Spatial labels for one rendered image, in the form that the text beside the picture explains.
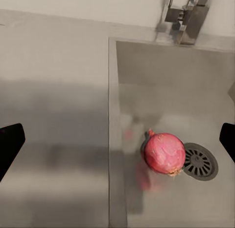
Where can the drop in sink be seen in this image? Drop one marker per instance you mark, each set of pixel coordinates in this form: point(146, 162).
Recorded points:
point(181, 89)

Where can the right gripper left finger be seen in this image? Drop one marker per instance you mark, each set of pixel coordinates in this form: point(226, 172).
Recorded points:
point(11, 140)

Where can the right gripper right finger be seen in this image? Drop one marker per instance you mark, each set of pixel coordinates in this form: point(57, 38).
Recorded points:
point(227, 139)

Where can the vidalia onion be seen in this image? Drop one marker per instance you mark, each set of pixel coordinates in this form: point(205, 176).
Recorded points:
point(164, 153)

